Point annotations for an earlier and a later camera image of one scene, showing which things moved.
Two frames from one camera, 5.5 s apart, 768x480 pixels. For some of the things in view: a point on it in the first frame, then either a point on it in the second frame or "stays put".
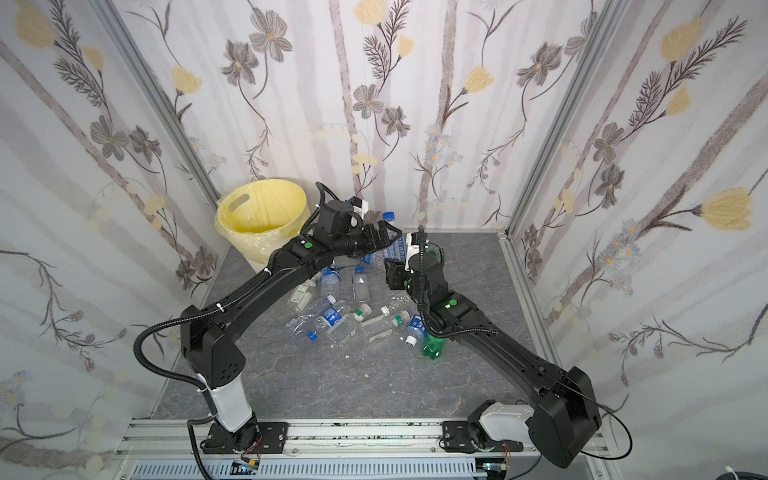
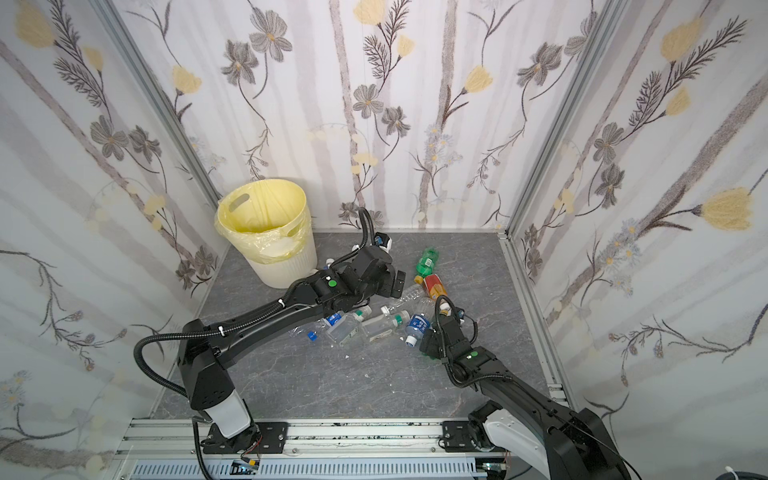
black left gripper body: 370,237 to 390,282
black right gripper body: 395,276 to 447,324
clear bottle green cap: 379,325 stays put
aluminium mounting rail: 343,448 stays put
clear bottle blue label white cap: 415,331 stays put
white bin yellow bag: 261,217 stays put
